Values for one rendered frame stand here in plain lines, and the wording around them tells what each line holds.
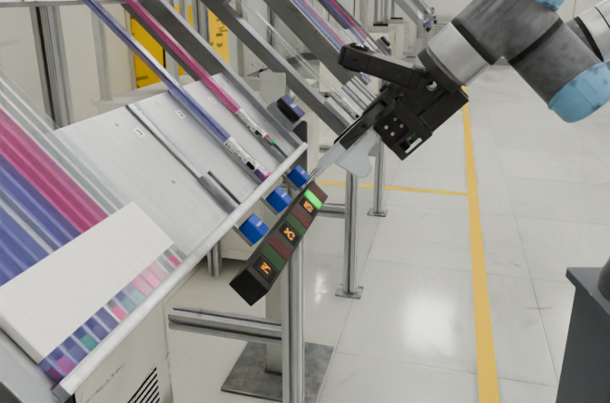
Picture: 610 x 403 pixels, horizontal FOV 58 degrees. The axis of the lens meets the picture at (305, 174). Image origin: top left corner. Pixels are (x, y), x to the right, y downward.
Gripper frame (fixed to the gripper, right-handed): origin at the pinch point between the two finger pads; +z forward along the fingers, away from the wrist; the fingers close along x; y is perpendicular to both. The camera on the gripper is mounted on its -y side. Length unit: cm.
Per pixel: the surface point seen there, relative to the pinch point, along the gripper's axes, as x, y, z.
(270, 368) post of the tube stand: 46, 34, 71
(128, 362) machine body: 6, 4, 61
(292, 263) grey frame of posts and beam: 21.1, 12.4, 28.2
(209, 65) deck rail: 19.1, -24.9, 10.8
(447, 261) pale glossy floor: 126, 69, 40
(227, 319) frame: 22, 13, 50
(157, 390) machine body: 14, 13, 71
